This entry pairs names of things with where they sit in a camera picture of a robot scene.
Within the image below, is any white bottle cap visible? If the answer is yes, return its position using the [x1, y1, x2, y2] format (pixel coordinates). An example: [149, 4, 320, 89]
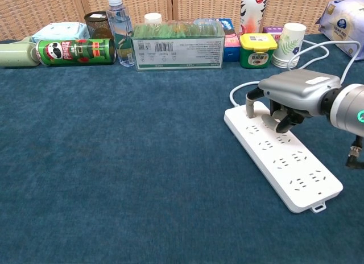
[144, 13, 163, 25]

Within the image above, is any white power strip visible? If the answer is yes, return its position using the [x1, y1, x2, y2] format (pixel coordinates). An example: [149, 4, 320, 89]
[224, 101, 344, 214]

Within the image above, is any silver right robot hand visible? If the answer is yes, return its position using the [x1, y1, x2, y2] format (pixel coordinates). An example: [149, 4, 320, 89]
[245, 69, 342, 134]

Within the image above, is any blue and pink carton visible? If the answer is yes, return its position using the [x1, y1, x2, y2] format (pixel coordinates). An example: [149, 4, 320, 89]
[213, 18, 242, 63]

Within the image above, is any clear box of green packets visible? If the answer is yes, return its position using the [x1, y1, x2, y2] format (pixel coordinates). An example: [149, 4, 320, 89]
[131, 20, 226, 72]

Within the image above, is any dark mesh pen holder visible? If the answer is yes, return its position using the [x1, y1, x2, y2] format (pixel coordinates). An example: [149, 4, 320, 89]
[84, 11, 114, 40]

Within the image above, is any pale green bottle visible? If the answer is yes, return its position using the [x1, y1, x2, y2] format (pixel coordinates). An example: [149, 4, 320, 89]
[0, 36, 41, 68]

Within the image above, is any white power cable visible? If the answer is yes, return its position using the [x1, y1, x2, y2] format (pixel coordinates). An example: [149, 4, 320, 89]
[229, 39, 362, 108]

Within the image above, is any purple and pink small box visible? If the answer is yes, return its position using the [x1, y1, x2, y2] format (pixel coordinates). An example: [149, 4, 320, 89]
[262, 26, 284, 43]

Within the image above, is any green Pringles can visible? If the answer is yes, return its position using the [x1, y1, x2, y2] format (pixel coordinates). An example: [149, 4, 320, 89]
[35, 38, 117, 67]

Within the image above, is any light blue wet wipes pack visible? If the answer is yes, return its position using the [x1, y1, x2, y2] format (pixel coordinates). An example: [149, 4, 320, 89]
[30, 22, 91, 44]

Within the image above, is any clear plastic water bottle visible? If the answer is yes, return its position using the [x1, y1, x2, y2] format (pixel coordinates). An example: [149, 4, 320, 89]
[106, 0, 136, 67]

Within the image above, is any stack of floral paper cups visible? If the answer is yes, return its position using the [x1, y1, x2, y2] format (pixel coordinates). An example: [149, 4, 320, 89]
[270, 22, 307, 69]

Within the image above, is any teal table cloth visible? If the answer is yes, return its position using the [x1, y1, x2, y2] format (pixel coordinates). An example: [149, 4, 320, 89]
[0, 32, 364, 264]

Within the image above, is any wicker folding screen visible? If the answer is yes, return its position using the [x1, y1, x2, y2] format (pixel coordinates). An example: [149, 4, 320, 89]
[0, 0, 364, 42]

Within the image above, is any white and red drink bottle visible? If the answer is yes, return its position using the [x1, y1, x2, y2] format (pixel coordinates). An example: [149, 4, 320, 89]
[239, 0, 269, 35]

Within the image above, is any purple tissue paper pack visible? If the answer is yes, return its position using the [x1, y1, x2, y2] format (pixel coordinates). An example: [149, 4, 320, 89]
[318, 0, 364, 61]

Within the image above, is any green tub with yellow lid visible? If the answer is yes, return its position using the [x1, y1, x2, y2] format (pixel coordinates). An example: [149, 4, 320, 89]
[239, 32, 278, 69]

